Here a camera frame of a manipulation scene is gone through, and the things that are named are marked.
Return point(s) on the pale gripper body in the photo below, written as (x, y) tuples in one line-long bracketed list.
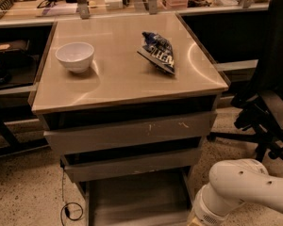
[(207, 213)]

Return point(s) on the grey bottom drawer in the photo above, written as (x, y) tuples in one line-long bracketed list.
[(159, 198)]

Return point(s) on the grey drawer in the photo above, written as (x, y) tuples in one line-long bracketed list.
[(159, 198), (129, 133), (133, 165)]

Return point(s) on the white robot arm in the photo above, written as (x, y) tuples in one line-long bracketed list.
[(232, 183)]

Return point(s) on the grey middle drawer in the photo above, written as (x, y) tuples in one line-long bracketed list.
[(133, 165)]

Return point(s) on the drawer cabinet with steel top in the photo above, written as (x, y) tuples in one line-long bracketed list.
[(121, 85)]

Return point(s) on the grey top drawer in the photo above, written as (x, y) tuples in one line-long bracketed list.
[(129, 133)]

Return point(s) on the black office chair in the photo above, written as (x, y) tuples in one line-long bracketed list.
[(261, 101)]

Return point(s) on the blue chip bag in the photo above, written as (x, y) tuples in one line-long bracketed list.
[(159, 51)]

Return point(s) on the long background workbench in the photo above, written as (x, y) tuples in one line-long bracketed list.
[(28, 22)]

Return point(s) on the white ceramic bowl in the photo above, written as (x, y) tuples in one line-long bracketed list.
[(76, 57)]

